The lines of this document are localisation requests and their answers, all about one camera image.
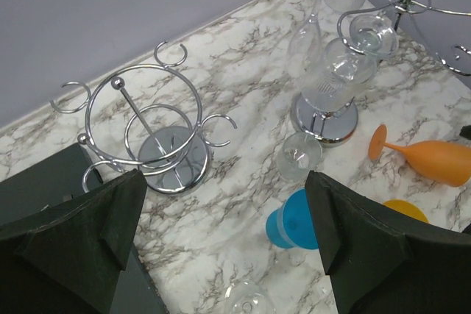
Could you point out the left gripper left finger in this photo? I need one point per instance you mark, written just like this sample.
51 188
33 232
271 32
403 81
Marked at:
68 258

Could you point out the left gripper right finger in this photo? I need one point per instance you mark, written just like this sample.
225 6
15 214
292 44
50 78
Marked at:
381 261

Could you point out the yellow plastic goblet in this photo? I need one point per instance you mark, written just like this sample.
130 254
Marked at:
406 208

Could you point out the orange plastic goblet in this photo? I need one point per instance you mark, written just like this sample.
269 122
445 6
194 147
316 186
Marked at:
444 162

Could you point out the round chrome glass rack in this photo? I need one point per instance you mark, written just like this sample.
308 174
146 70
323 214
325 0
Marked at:
173 159

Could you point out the blue plastic goblet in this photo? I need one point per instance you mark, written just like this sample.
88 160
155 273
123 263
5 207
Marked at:
290 225

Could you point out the dark tool mat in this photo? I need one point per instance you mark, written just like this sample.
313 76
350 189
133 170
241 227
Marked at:
55 180

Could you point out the clear stemmed wine glass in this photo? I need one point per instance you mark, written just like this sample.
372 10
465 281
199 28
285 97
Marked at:
246 296

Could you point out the tall clear flute glass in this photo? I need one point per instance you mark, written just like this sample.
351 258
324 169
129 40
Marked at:
305 49

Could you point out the clear ribbed wine glass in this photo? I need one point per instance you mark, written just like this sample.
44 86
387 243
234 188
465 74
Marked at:
343 73

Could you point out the short ribbed clear glass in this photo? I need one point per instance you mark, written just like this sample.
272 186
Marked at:
299 154

